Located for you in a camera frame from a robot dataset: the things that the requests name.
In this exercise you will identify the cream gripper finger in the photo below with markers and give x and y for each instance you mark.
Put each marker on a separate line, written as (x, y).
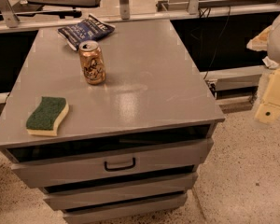
(260, 41)
(269, 107)

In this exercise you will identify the orange soda can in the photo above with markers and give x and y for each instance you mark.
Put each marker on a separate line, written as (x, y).
(92, 62)

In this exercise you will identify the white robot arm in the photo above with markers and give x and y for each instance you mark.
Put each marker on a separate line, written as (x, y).
(269, 40)

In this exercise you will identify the grey drawer cabinet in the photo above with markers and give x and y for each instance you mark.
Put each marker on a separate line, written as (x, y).
(153, 106)

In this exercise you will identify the blue chip bag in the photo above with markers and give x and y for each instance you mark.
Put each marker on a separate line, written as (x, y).
(88, 29)

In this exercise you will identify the green and yellow sponge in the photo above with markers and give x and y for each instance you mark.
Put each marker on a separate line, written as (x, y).
(47, 117)

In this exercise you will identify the black drawer handle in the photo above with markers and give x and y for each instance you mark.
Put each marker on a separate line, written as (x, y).
(115, 166)

